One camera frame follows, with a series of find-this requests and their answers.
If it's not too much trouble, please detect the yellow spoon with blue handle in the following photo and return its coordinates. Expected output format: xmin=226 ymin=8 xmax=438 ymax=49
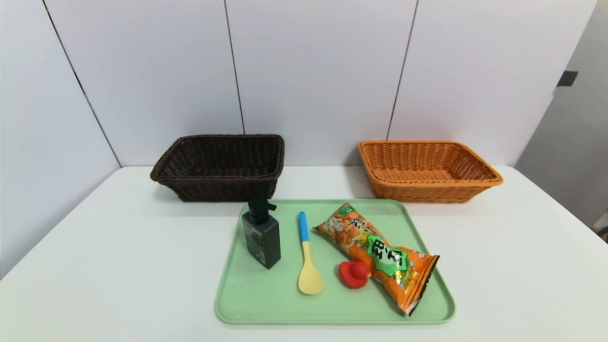
xmin=297 ymin=211 xmax=324 ymax=295

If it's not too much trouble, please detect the black pump bottle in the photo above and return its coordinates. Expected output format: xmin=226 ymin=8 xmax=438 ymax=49
xmin=241 ymin=197 xmax=282 ymax=270

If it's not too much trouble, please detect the dark brown wicker basket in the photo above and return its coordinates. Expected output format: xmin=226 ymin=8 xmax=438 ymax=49
xmin=150 ymin=134 xmax=285 ymax=202

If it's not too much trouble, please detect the orange snack bag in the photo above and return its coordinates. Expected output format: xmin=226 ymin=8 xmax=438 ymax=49
xmin=313 ymin=203 xmax=440 ymax=316

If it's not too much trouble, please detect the orange wicker basket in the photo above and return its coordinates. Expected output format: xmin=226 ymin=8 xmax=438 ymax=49
xmin=358 ymin=140 xmax=504 ymax=204

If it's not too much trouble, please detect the red rubber duck toy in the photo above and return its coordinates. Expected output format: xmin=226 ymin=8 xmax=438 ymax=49
xmin=338 ymin=260 xmax=372 ymax=289

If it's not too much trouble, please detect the light green plastic tray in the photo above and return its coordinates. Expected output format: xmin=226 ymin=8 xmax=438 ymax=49
xmin=214 ymin=199 xmax=456 ymax=326

